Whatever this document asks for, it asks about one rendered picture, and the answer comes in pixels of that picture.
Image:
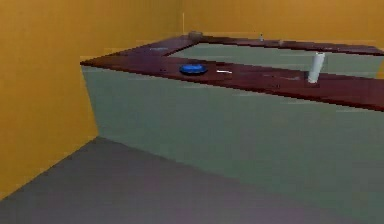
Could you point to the blue plate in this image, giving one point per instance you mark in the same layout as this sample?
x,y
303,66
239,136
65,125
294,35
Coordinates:
x,y
193,69

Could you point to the small grey bottle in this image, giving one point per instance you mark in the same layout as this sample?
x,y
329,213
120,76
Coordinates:
x,y
261,37

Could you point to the grey pot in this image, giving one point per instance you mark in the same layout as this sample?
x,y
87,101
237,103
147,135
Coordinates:
x,y
195,34

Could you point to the white knife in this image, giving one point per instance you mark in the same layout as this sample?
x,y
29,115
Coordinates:
x,y
224,71

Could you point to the green counter with maroon top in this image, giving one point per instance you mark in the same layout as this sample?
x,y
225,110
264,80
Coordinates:
x,y
213,133

